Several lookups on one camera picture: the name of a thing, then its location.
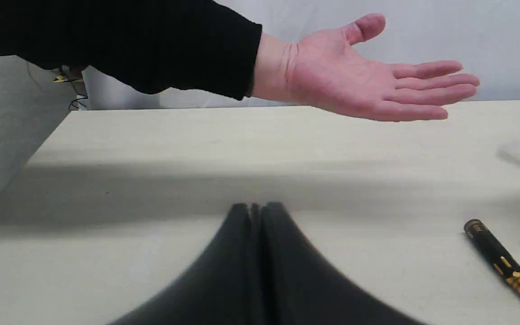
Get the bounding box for black sleeved forearm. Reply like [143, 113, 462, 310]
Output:
[0, 0, 262, 100]

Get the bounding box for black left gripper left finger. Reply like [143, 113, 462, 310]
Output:
[114, 204, 260, 325]

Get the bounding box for open human hand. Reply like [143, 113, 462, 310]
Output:
[248, 13, 479, 123]

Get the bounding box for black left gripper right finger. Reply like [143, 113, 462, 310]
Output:
[260, 202, 419, 325]

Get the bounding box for black and gold screwdriver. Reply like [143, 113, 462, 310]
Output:
[464, 219, 520, 296]

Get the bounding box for black cables with yellow tag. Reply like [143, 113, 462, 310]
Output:
[25, 61, 89, 111]

